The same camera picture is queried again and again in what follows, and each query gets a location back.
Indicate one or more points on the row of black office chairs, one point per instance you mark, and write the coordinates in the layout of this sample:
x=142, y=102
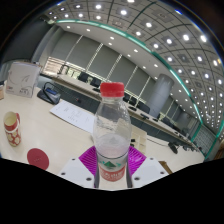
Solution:
x=143, y=107

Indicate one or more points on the long curved conference desk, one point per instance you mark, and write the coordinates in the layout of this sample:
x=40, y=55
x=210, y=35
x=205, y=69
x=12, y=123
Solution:
x=80, y=96

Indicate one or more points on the white printed paper sheet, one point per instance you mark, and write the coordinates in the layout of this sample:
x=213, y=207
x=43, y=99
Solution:
x=73, y=116

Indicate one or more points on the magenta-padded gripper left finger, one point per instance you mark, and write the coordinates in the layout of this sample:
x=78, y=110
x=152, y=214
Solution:
x=87, y=163

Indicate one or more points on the flat round red coaster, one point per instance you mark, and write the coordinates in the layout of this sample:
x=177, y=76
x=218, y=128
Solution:
x=38, y=159

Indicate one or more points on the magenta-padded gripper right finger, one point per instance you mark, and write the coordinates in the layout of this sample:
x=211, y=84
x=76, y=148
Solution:
x=137, y=163

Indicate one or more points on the clear red-capped water bottle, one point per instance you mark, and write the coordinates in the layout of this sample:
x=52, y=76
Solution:
x=111, y=133

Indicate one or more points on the white printed cardboard carton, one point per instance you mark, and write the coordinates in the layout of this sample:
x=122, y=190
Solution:
x=21, y=80

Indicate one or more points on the black desk microphone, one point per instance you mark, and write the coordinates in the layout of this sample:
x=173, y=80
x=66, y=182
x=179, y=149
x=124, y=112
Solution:
x=173, y=147

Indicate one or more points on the group of ceiling lights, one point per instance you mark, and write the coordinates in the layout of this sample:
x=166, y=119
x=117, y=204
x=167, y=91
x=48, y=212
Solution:
x=169, y=41

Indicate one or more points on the red and cream patterned mug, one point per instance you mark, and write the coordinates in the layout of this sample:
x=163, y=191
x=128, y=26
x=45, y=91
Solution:
x=12, y=131

